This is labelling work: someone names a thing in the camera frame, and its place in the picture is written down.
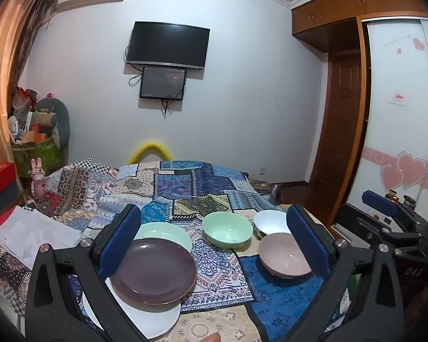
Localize orange curtain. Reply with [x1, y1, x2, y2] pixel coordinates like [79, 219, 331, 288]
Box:
[0, 0, 63, 200]

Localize green storage bag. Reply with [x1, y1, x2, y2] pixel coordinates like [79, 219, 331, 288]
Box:
[12, 137, 63, 177]

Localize patchwork blanket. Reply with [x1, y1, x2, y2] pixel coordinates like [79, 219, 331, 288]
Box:
[0, 157, 354, 342]

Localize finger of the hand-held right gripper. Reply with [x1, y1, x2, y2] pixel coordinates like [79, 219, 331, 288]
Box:
[333, 203, 428, 257]
[362, 190, 428, 236]

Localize small black monitor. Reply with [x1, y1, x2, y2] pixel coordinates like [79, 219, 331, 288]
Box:
[140, 66, 187, 101]

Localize white heart-print sliding door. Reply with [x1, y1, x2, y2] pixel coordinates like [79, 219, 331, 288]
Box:
[346, 16, 428, 229]

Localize yellow foam tube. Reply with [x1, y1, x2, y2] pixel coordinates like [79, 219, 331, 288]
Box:
[128, 142, 173, 164]

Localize black wall television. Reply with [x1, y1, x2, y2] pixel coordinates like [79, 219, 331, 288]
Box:
[126, 21, 211, 70]

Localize wooden overhead cabinet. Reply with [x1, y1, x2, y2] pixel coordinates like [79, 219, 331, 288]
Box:
[292, 0, 428, 48]

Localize patterned floor mat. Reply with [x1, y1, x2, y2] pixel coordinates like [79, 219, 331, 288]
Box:
[251, 180, 282, 202]

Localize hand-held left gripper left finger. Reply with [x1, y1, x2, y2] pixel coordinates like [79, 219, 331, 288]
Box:
[24, 203, 154, 342]

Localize pink rabbit toy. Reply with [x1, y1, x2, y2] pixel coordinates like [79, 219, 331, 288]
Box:
[29, 157, 47, 205]

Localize white papers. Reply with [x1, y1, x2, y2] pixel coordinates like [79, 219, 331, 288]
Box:
[0, 205, 82, 269]

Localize pale green plate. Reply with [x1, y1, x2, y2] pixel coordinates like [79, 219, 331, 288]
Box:
[133, 222, 193, 257]

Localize red box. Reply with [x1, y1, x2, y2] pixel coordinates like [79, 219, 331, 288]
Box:
[0, 161, 17, 198]

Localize red plastic bag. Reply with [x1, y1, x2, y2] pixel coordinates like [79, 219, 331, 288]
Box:
[13, 86, 40, 115]

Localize pale green bowl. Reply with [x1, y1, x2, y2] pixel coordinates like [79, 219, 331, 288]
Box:
[202, 211, 254, 251]

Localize pink bowl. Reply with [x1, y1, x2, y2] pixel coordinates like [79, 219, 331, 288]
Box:
[258, 233, 314, 279]

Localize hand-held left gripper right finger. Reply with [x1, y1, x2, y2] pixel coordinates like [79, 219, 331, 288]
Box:
[286, 204, 403, 342]

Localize purple plate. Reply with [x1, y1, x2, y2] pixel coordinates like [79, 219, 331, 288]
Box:
[110, 238, 198, 305]

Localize brown wooden door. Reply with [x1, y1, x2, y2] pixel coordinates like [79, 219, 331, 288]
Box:
[308, 50, 362, 218]

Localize white plate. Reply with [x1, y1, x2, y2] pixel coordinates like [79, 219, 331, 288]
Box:
[82, 276, 182, 340]

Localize grey plush toy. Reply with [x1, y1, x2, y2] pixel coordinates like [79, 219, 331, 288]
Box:
[34, 97, 71, 148]

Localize white bowl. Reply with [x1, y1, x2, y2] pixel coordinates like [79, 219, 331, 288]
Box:
[253, 209, 293, 239]

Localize dark box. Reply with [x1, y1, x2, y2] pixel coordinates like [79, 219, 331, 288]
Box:
[0, 180, 22, 212]

